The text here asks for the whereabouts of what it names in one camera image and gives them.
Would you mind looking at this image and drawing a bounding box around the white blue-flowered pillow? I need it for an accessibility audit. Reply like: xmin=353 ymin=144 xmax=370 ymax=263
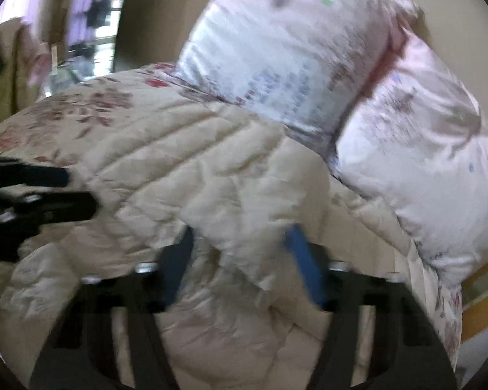
xmin=174 ymin=0 xmax=424 ymax=153

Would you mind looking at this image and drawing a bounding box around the beige floral bedspread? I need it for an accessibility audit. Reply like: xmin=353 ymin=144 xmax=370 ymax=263
xmin=0 ymin=63 xmax=464 ymax=374

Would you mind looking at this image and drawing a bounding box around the cream quilted puffer jacket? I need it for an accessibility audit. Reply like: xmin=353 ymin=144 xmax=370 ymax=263
xmin=0 ymin=101 xmax=444 ymax=390

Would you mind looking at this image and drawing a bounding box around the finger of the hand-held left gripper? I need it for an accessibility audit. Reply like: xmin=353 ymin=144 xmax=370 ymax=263
xmin=0 ymin=190 xmax=99 ymax=261
xmin=0 ymin=157 xmax=71 ymax=191

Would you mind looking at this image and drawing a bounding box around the wooden bed frame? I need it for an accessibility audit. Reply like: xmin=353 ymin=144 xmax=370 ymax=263
xmin=459 ymin=259 xmax=488 ymax=344

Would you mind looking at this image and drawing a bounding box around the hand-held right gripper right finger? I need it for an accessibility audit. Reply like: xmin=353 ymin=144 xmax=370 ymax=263
xmin=284 ymin=223 xmax=458 ymax=390

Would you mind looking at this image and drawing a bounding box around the beige floral hanging cloth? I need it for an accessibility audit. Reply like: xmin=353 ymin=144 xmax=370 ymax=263
xmin=0 ymin=18 xmax=55 ymax=133

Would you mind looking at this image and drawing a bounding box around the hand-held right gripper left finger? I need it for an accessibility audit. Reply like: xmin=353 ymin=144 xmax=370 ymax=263
xmin=28 ymin=226 xmax=196 ymax=390

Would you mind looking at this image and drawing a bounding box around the pink floral pillow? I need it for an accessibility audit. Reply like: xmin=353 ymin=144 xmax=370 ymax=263
xmin=332 ymin=32 xmax=488 ymax=290

